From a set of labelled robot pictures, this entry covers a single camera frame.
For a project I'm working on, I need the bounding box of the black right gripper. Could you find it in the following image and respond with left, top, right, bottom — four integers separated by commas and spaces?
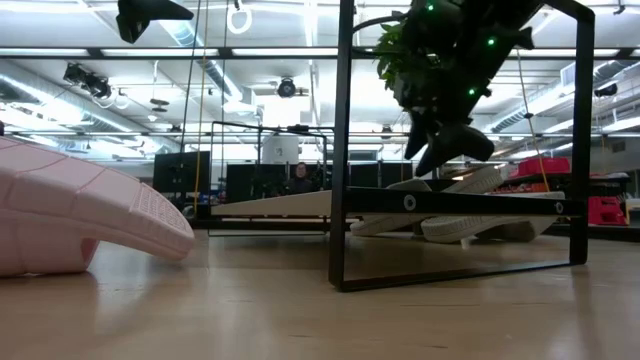
394, 64, 496, 177

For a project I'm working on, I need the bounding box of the grey slide sandal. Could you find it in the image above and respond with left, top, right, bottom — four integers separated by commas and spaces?
349, 178, 436, 238
420, 164, 566, 246

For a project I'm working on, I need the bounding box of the pink slide sandal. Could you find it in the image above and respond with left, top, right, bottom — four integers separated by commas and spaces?
0, 134, 196, 279

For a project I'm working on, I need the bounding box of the black ceiling device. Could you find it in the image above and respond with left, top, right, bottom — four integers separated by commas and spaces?
62, 62, 114, 99

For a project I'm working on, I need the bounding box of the green potted plant black pot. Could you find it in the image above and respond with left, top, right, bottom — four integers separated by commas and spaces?
373, 22, 419, 94

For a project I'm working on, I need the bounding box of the red storage bin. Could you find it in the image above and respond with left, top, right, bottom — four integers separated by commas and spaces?
517, 157, 572, 177

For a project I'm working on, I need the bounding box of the person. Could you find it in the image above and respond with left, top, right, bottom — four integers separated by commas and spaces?
284, 161, 316, 196

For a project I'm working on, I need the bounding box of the white box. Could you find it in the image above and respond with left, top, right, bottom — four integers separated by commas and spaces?
261, 134, 301, 165

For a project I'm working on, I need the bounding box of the black monitor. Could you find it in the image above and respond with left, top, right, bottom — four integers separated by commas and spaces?
152, 150, 212, 195

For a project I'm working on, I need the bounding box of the red crate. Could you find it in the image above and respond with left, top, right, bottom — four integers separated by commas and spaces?
588, 195, 629, 227

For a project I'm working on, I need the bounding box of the black hanging cable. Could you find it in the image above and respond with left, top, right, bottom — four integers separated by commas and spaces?
178, 0, 202, 151

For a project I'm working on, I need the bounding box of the yellow hanging rope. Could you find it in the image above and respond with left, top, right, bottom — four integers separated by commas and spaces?
516, 49, 551, 194
192, 0, 209, 221

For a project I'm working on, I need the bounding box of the white hanging ring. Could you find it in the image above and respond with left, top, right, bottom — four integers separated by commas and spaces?
226, 0, 254, 35

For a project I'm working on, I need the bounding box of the black frame wooden shoe shelf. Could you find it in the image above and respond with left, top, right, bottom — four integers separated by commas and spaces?
208, 0, 596, 294

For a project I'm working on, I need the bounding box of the black aluminium table frame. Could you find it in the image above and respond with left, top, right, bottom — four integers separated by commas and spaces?
192, 217, 640, 242

